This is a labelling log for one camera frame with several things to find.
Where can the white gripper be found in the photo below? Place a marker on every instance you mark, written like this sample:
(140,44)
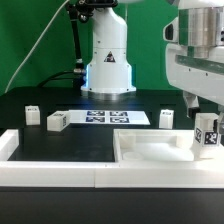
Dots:
(197,77)

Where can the white square table top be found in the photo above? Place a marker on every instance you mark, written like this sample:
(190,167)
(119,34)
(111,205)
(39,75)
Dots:
(135,145)

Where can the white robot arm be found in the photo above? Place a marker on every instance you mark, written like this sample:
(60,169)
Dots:
(194,56)

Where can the white tag sheet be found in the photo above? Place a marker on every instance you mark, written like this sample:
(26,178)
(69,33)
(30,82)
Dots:
(109,117)

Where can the white U-shaped obstacle fence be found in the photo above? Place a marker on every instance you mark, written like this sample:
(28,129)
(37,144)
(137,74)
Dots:
(205,173)

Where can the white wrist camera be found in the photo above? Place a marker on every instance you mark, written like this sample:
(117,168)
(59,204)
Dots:
(171,31)

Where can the black camera stand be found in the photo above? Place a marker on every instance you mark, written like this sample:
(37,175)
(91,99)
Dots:
(77,33)

